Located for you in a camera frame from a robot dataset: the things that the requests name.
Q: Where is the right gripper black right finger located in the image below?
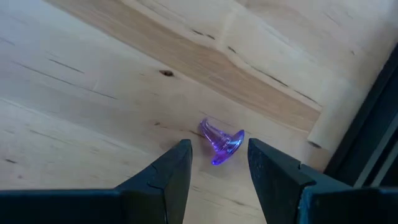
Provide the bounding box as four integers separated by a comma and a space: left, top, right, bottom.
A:
248, 138, 398, 224

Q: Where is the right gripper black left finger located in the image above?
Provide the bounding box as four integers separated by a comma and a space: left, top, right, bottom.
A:
0, 139, 193, 224

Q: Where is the purple translucent witch hat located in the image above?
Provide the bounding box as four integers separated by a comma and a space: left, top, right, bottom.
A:
198, 117, 246, 167

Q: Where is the black aluminium table frame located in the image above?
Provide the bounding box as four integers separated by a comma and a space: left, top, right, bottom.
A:
323, 43, 398, 187

